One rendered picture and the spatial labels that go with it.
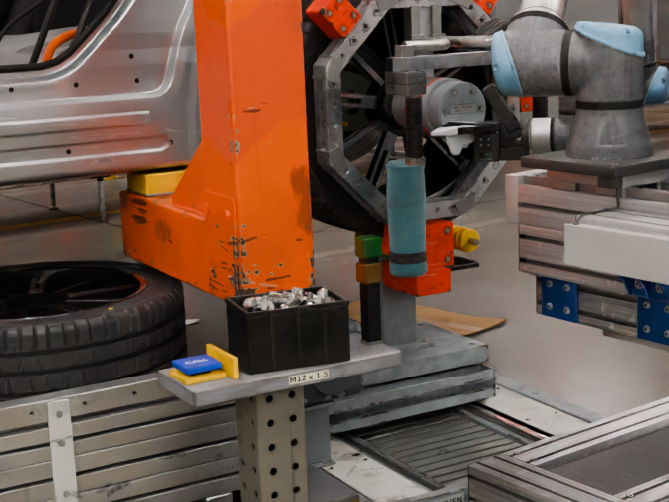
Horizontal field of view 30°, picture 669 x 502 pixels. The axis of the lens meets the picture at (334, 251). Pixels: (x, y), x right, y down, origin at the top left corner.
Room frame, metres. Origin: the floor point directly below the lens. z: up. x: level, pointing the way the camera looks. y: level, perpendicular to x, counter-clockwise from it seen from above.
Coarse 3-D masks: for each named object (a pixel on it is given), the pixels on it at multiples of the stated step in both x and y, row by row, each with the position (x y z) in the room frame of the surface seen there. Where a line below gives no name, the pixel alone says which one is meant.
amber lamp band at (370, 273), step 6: (360, 264) 2.34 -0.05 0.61; (366, 264) 2.33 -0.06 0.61; (372, 264) 2.33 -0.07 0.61; (378, 264) 2.33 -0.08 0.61; (360, 270) 2.34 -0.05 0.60; (366, 270) 2.32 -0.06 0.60; (372, 270) 2.33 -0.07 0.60; (378, 270) 2.33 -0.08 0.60; (360, 276) 2.34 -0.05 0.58; (366, 276) 2.32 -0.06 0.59; (372, 276) 2.33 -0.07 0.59; (378, 276) 2.33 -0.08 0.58; (360, 282) 2.34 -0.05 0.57; (366, 282) 2.32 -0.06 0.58; (372, 282) 2.33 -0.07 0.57; (378, 282) 2.33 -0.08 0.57
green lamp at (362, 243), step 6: (360, 240) 2.33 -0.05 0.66; (366, 240) 2.32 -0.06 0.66; (372, 240) 2.33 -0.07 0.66; (378, 240) 2.33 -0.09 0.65; (360, 246) 2.33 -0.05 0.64; (366, 246) 2.32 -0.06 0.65; (372, 246) 2.33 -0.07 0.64; (378, 246) 2.33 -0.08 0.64; (360, 252) 2.33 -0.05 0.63; (366, 252) 2.32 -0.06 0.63; (372, 252) 2.33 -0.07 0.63; (378, 252) 2.33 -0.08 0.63; (366, 258) 2.32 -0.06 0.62
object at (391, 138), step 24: (384, 24) 3.01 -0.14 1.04; (456, 24) 3.09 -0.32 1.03; (384, 48) 3.02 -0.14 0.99; (456, 48) 3.19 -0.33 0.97; (480, 48) 3.12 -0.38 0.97; (384, 72) 3.06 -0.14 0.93; (456, 72) 3.11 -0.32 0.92; (480, 72) 3.14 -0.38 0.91; (360, 96) 2.98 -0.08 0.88; (384, 96) 3.05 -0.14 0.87; (384, 120) 3.05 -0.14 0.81; (384, 144) 3.01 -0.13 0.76; (432, 144) 3.08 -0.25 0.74; (384, 168) 3.00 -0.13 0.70; (432, 168) 3.20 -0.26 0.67; (456, 168) 3.12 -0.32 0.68; (384, 192) 3.16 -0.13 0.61; (432, 192) 3.06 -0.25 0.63
